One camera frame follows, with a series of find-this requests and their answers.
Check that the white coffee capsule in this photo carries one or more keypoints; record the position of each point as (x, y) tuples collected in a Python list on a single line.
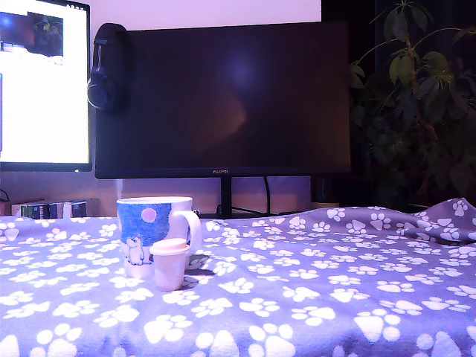
[(169, 267)]

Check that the black monitor stand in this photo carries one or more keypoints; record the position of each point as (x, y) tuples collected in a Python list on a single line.
[(226, 197)]

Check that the black Huawei computer monitor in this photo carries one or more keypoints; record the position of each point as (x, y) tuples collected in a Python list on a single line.
[(223, 104)]

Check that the blue and white cartoon mug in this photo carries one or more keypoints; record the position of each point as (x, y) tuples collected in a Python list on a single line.
[(145, 227)]

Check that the grey paw print blanket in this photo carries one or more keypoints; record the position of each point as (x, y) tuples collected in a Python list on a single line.
[(297, 282)]

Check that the black over-ear headphones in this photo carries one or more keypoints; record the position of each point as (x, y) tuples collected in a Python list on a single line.
[(106, 89)]

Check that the small dark blue upright box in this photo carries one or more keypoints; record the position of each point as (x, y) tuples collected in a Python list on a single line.
[(79, 210)]

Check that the small white upright box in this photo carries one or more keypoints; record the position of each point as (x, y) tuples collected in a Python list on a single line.
[(16, 210), (67, 210)]

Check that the green leafy houseplant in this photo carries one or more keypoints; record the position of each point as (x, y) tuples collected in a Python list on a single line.
[(413, 111)]

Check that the lit white computer monitor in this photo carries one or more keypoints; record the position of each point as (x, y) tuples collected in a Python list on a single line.
[(44, 111)]

